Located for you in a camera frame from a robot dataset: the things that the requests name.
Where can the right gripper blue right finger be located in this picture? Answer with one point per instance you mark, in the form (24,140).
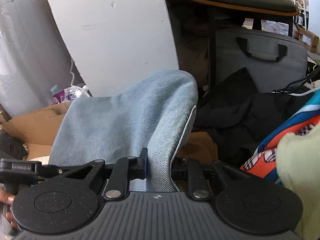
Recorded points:
(188,175)

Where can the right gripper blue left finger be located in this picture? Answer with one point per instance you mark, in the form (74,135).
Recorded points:
(124,170)

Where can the blue denim pants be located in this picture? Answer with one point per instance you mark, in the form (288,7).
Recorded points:
(158,114)

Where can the black clothes pile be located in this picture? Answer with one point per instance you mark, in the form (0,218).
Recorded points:
(238,118)

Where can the person's left hand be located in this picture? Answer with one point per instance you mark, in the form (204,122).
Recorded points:
(7,199)

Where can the brown cushion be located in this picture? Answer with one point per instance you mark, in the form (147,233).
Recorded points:
(201,147)

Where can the black garment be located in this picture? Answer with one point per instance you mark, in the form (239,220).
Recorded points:
(11,148)

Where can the brown cardboard sheet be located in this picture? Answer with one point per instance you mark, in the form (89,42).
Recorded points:
(37,129)

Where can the blue patterned blanket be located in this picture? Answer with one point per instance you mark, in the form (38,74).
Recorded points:
(263,161)

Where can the purple white refill pouch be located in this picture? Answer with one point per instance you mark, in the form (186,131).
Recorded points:
(69,94)

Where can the teal cap detergent bottle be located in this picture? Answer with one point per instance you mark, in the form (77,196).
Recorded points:
(55,89)

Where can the light green plush blanket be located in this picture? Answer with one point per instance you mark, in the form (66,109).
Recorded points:
(297,162)

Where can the grey wrapped mattress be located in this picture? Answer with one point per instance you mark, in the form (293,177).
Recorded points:
(34,57)

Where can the grey laptop bag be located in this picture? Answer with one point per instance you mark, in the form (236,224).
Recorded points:
(272,60)

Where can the black chair seat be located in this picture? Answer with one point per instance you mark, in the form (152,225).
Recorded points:
(270,7)

